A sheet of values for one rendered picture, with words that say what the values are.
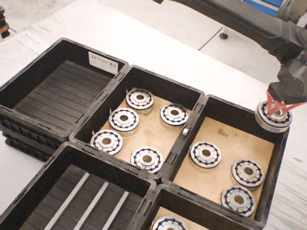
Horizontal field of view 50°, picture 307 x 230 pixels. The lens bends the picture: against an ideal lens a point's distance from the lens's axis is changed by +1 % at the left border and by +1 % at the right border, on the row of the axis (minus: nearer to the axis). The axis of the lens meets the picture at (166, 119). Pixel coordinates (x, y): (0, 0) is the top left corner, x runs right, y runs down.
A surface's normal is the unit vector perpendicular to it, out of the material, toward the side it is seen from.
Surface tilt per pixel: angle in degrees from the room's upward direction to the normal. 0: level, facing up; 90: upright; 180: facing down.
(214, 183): 0
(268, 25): 30
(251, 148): 0
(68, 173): 0
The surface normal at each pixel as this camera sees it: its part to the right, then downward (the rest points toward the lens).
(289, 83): -0.56, 0.59
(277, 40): -0.07, 0.92
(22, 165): 0.11, -0.65
